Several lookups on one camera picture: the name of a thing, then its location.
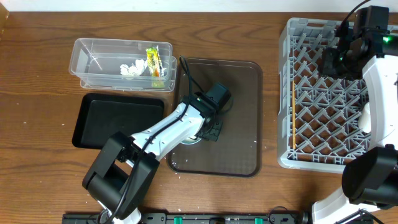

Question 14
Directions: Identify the light blue rice bowl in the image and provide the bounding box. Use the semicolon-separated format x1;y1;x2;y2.
182;137;201;145

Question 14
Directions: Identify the wooden chopstick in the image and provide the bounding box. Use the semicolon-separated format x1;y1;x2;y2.
292;80;296;150

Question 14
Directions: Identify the yellow green snack wrapper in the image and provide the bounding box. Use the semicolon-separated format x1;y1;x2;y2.
146;46;164;77

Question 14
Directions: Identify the white tissue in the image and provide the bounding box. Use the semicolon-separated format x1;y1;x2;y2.
120;59;147;77

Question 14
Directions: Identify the white cup green inside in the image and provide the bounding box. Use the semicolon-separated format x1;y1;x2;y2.
358;102;371;133

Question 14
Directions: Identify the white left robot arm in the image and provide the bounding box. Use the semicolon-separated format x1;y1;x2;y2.
82;83;231;223

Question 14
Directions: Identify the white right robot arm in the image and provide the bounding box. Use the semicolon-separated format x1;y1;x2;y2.
311;4;397;223

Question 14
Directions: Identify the grey dishwasher rack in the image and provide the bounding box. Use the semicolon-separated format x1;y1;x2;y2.
277;17;371;173

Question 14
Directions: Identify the clear plastic waste bin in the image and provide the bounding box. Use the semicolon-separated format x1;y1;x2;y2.
69;38;177;92

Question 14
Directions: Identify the brown serving tray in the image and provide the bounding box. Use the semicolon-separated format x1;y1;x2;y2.
167;58;262;177

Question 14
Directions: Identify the black plastic tray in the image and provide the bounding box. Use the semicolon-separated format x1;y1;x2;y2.
72;93;164;149

